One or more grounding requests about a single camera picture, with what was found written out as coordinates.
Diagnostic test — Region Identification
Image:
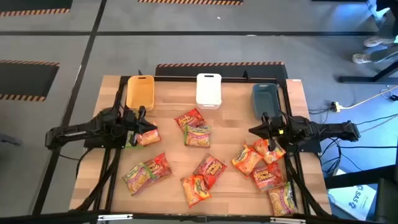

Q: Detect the red ramen noodle packet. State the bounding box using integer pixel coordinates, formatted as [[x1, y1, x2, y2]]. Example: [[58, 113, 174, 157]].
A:
[[267, 182, 299, 217]]

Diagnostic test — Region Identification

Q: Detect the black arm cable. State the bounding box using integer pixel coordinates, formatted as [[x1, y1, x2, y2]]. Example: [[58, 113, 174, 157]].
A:
[[58, 148, 91, 162]]

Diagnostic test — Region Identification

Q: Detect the black aluminium table frame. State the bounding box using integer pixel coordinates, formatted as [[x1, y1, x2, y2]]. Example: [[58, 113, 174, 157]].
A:
[[70, 70, 332, 224]]

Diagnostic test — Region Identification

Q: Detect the red Maruchan saucy noodles packet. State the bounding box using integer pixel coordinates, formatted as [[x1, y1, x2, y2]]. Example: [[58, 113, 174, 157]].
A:
[[174, 108, 205, 131], [250, 161, 285, 192], [143, 152, 172, 181], [192, 154, 227, 190]]

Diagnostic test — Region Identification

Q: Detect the person's shoe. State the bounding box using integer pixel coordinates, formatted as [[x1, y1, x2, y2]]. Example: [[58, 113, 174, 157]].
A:
[[363, 36, 396, 48], [352, 53, 374, 65]]

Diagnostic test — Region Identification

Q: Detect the white printed cardboard box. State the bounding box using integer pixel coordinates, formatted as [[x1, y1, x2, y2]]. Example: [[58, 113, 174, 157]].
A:
[[328, 183, 379, 220]]

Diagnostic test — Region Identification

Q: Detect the yellow plastic bin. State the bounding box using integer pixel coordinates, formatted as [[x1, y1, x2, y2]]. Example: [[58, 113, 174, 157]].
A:
[[125, 75, 155, 112]]

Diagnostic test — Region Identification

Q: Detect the orange Maruchan ramen packet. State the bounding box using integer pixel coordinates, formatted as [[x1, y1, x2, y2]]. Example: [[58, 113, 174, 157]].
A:
[[231, 144, 264, 177], [253, 138, 287, 165], [136, 123, 162, 146], [181, 174, 213, 208]]

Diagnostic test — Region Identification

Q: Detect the black chair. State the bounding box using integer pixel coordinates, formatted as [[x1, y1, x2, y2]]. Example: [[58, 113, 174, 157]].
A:
[[374, 177, 398, 223]]

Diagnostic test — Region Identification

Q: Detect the black hazard-striped floor mat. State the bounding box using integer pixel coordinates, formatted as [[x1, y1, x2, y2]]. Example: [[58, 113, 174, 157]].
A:
[[0, 59, 60, 102], [138, 0, 244, 6], [0, 0, 74, 18], [155, 61, 289, 80]]

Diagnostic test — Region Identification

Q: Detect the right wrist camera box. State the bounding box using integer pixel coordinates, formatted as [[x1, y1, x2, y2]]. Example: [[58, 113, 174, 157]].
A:
[[274, 123, 287, 138]]

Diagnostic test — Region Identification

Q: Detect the silver metal bracket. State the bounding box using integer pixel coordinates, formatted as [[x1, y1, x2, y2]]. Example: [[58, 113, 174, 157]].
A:
[[269, 217, 307, 224], [97, 214, 134, 222]]

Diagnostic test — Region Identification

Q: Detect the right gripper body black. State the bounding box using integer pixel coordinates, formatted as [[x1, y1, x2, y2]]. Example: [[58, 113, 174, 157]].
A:
[[261, 112, 277, 152]]

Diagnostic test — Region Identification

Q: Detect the cream power cable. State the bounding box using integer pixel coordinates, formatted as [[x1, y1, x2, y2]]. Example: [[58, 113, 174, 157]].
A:
[[340, 85, 398, 110]]

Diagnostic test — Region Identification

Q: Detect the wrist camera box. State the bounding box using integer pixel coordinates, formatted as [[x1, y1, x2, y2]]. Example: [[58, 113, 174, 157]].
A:
[[125, 113, 138, 128], [274, 123, 287, 138]]

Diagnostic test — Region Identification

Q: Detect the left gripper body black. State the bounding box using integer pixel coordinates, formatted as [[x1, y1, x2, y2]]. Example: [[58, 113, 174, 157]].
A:
[[129, 106, 147, 146]]

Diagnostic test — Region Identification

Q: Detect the black desk base bar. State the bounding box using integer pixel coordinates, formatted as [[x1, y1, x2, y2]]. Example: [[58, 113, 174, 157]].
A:
[[325, 164, 398, 189], [338, 60, 398, 84]]

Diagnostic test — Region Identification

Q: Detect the teal blue plastic bin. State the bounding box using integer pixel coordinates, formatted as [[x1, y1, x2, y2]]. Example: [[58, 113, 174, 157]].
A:
[[251, 83, 282, 121]]

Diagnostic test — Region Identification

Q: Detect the black floor cable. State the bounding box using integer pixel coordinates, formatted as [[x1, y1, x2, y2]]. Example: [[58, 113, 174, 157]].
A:
[[356, 113, 398, 126], [320, 136, 398, 175]]

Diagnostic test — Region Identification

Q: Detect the person's leg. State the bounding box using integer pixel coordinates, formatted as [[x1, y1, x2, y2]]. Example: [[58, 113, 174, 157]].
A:
[[366, 0, 398, 38], [371, 46, 398, 63]]

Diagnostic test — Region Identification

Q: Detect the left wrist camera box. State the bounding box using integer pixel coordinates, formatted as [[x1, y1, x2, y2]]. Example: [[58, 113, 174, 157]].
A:
[[125, 113, 138, 128]]

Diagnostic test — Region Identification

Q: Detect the white plastic bin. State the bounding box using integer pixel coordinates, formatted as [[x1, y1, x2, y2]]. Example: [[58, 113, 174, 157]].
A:
[[195, 73, 223, 110]]

